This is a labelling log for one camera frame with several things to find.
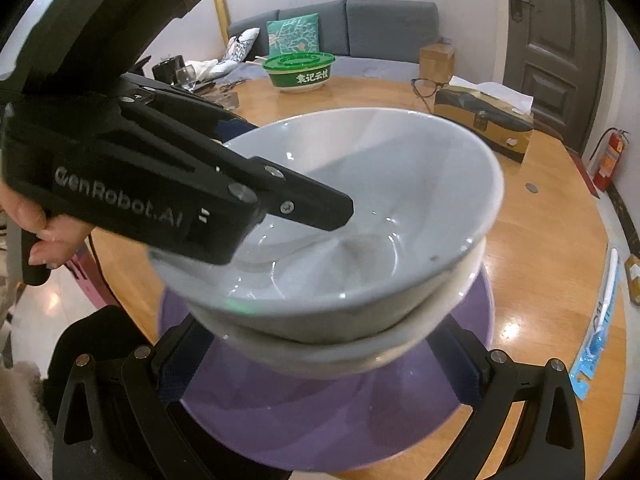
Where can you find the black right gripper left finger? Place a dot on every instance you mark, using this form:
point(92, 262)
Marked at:
point(117, 411)

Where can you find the purple plate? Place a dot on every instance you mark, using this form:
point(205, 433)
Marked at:
point(302, 424)

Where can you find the cream textured bowl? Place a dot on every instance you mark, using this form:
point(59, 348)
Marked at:
point(330, 361)

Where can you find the white deep bowl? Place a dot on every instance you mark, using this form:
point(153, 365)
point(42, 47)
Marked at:
point(425, 192)

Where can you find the person's left hand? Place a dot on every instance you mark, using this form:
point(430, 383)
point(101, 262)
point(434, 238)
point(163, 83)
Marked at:
point(58, 238)

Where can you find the packaged toothbrush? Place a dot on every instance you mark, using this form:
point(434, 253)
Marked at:
point(588, 357)

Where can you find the wine glass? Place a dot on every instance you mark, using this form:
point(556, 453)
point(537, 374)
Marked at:
point(186, 78)

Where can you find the pink paper mat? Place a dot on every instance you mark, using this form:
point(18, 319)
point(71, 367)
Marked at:
point(88, 277)

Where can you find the scissors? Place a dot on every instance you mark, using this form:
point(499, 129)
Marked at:
point(229, 86)

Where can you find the white patterned cushion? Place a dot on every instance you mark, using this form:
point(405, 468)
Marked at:
point(238, 47)

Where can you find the cardboard box on floor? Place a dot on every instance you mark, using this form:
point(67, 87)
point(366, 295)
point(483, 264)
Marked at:
point(632, 268)

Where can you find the green lidded container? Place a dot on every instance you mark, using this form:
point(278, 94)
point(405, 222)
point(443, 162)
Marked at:
point(300, 71)

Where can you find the teal patterned cushion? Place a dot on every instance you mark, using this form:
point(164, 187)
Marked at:
point(294, 35)

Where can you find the grey sofa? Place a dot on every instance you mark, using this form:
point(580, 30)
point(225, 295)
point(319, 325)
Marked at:
point(377, 39)

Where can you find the red fire extinguisher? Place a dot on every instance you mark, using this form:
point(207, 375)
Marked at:
point(616, 140)

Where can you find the tissue box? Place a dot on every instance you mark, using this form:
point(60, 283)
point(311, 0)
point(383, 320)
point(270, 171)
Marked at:
point(499, 115)

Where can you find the eyeglasses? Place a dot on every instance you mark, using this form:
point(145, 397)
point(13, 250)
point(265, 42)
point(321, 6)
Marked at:
point(425, 90)

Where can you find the wooden sofa armrest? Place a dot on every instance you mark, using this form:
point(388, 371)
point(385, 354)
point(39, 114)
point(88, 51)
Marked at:
point(436, 62)

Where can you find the dark door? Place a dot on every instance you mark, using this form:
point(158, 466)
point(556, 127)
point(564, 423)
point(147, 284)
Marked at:
point(556, 53)

